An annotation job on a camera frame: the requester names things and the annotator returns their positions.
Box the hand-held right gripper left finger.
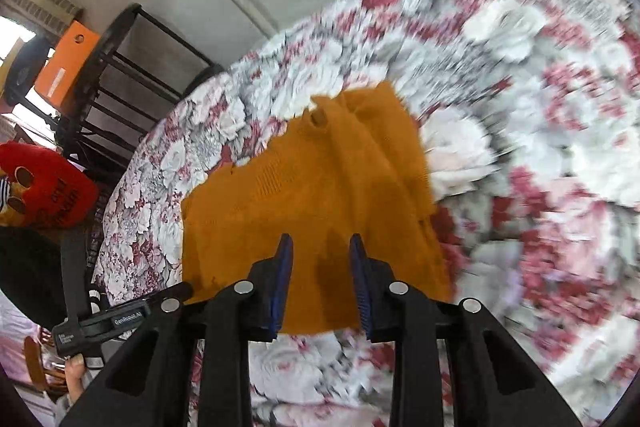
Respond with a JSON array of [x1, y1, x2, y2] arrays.
[[59, 233, 295, 427]]

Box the person's left forearm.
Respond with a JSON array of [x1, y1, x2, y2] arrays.
[[54, 387, 91, 427]]

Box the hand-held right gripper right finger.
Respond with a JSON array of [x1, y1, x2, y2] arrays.
[[348, 233, 583, 427]]

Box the red plush pillow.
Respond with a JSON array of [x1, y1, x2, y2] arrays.
[[0, 142, 100, 229]]

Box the wooden chair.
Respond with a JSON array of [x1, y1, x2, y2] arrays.
[[24, 334, 68, 395]]

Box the floral blanket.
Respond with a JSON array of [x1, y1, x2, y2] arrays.
[[92, 0, 640, 427]]

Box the mustard knitted cardigan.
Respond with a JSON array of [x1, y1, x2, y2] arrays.
[[181, 81, 456, 337]]

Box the person's left hand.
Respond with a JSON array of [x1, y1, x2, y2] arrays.
[[64, 354, 103, 408]]

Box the black metal rack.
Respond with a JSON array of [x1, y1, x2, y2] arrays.
[[52, 3, 226, 188]]

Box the orange box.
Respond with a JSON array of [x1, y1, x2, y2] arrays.
[[34, 21, 101, 112]]

